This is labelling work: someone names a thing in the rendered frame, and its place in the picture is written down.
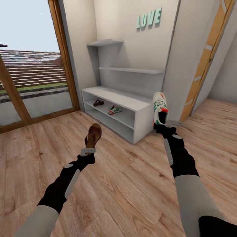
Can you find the door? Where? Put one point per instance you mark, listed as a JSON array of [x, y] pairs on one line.
[[36, 78], [215, 33]]

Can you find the sandal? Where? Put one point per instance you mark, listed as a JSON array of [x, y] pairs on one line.
[[98, 102], [94, 134]]

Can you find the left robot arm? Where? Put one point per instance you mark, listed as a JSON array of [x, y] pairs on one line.
[[42, 219]]

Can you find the gym shoe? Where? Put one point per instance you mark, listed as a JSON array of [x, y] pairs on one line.
[[160, 109], [114, 109]]

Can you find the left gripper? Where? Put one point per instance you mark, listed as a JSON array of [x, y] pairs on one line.
[[89, 159]]

